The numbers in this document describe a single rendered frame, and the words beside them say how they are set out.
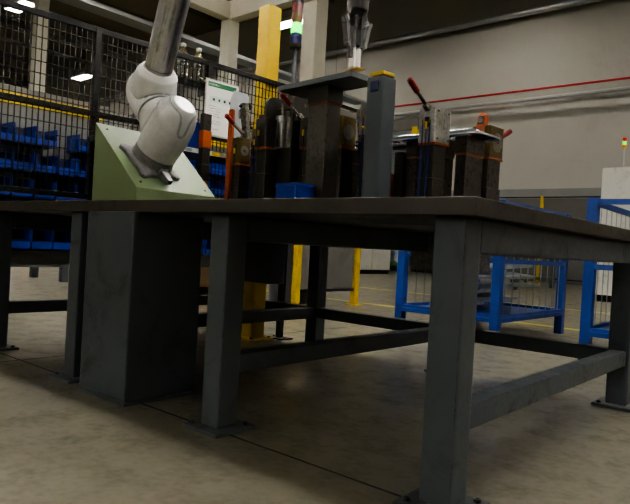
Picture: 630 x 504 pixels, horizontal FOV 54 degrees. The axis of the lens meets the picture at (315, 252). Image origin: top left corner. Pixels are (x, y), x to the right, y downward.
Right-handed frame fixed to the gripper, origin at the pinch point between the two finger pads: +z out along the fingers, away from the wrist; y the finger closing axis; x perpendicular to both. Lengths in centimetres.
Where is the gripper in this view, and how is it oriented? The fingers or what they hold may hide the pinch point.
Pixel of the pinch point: (354, 58)
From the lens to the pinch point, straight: 226.8
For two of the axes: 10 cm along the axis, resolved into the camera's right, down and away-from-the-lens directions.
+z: -0.6, 10.0, 0.1
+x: -6.0, -0.4, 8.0
